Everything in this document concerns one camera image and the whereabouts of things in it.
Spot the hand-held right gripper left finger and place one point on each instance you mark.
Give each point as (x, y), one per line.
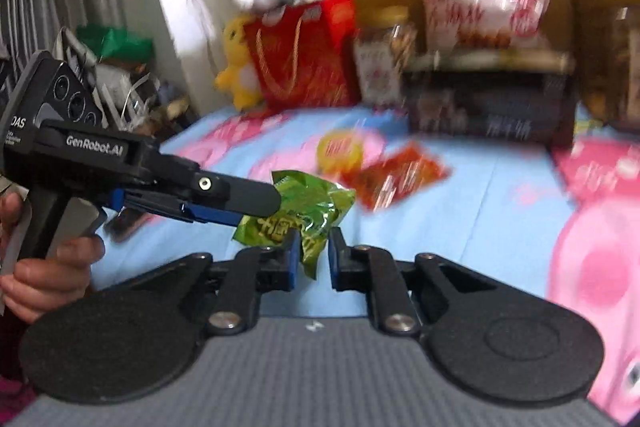
(292, 257)

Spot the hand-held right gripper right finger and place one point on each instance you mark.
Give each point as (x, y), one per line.
(332, 257)

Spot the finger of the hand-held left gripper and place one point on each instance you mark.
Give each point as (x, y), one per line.
(210, 214)
(240, 197)

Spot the glossy green snack packet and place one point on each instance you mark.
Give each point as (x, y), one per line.
(300, 207)

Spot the person's left hand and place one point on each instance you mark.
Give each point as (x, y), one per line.
(55, 277)

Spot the pile of clutter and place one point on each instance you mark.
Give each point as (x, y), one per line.
(145, 97)

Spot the red snack packet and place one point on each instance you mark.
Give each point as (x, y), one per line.
(400, 177)

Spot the round yellow snack packet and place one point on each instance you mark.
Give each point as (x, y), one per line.
(345, 152)

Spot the green plastic bag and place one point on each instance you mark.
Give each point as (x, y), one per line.
(117, 42)

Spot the yellow plush toy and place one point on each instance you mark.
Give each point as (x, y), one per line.
(237, 67)

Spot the red gift bag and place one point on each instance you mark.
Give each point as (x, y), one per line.
(305, 57)

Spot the printed bed sheet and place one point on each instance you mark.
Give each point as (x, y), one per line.
(500, 227)

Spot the small gold-lid nut jar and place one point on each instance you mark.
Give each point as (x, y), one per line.
(382, 62)

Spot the black gift box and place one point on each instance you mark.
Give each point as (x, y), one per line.
(490, 102)

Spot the large gold-lid nut jar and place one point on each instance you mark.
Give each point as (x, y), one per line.
(615, 67)

